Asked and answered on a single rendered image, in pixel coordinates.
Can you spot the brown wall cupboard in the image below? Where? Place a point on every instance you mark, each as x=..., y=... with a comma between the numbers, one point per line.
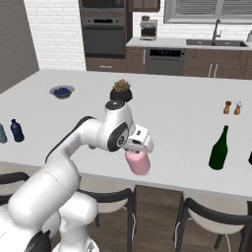
x=144, y=5

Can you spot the black dishwasher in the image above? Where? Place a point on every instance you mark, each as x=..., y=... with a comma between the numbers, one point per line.
x=164, y=61

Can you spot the black glass bottle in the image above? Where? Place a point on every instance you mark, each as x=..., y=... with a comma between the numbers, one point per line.
x=250, y=158

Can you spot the brown base cupboards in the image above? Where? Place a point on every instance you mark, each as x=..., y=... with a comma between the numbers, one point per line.
x=216, y=64

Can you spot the silver coffee machine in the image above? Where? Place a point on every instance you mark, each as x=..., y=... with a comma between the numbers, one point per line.
x=148, y=29

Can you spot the black and white chair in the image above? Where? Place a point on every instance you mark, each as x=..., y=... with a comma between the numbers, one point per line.
x=213, y=218
x=111, y=205
x=11, y=183

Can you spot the dark blue plastic bottle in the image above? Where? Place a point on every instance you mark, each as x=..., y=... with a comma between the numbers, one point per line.
x=16, y=131

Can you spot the potted succulent in black pot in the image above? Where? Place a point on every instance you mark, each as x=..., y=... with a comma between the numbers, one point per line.
x=121, y=91

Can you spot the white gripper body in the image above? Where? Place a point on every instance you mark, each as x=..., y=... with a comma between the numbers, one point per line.
x=141, y=141

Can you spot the pink plastic bottle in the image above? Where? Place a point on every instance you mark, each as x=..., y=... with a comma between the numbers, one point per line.
x=139, y=162

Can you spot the bowl of blueberries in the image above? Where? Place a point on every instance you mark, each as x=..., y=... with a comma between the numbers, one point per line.
x=61, y=92

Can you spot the silver tap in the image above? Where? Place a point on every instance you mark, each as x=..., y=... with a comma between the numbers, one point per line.
x=216, y=30

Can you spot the window with blinds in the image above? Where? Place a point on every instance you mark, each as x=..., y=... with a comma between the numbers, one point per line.
x=208, y=10

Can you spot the white-topped salt shaker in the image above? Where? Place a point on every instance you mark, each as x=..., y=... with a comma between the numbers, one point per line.
x=238, y=108

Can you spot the brown pepper shaker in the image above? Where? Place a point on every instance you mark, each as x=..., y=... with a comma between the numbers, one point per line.
x=227, y=108

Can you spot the dark kitchen sink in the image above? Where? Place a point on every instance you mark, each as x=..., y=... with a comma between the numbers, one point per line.
x=216, y=43

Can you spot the black wall oven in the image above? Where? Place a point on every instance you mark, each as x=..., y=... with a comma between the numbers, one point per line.
x=103, y=32

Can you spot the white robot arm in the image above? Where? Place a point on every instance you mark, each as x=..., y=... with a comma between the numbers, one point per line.
x=62, y=183

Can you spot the dark green glass bottle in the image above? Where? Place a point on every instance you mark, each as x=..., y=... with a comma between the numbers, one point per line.
x=219, y=152

